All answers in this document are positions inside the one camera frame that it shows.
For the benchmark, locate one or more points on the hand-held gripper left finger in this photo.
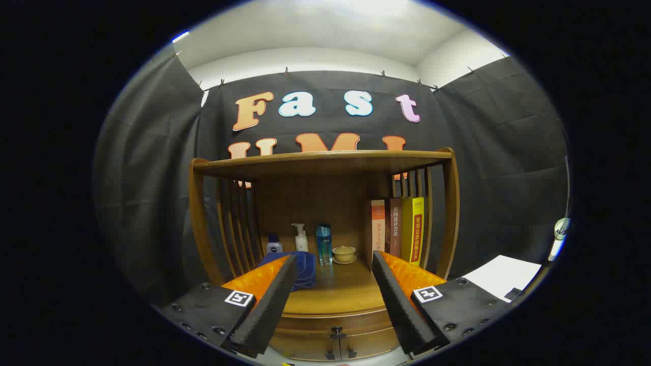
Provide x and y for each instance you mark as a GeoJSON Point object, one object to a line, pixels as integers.
{"type": "Point", "coordinates": [269, 310]}

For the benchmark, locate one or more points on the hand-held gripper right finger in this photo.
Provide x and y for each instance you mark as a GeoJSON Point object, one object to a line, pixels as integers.
{"type": "Point", "coordinates": [399, 305]}

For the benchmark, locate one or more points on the wooden drawer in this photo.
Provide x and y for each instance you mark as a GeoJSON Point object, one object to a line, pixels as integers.
{"type": "Point", "coordinates": [315, 325]}

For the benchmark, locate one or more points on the wooden cabinet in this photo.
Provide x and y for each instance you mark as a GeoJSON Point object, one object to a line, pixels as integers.
{"type": "Point", "coordinates": [315, 203]}

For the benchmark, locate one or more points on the blue folded towel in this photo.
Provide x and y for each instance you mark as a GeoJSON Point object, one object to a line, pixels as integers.
{"type": "Point", "coordinates": [305, 269]}

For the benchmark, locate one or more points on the small white bottle blue cap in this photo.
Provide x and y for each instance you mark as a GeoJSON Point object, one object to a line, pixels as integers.
{"type": "Point", "coordinates": [274, 247]}

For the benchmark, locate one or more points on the white pump bottle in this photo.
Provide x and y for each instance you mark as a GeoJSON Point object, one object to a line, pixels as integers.
{"type": "Point", "coordinates": [301, 243]}

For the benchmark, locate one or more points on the yellow lidded ceramic cup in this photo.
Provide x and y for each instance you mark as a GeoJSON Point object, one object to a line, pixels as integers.
{"type": "Point", "coordinates": [344, 252]}

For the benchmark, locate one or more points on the brown book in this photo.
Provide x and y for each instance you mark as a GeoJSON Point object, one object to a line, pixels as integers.
{"type": "Point", "coordinates": [394, 229]}

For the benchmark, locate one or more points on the yellow book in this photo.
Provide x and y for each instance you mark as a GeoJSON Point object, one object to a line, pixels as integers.
{"type": "Point", "coordinates": [414, 229]}

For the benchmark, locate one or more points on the orange and white book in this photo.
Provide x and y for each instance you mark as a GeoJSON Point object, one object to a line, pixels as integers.
{"type": "Point", "coordinates": [378, 229]}

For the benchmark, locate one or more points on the clear blue glass bottle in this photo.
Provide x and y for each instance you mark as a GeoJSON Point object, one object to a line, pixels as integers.
{"type": "Point", "coordinates": [324, 246]}

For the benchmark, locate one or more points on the white wall device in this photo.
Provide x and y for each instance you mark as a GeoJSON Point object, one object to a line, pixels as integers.
{"type": "Point", "coordinates": [561, 227]}

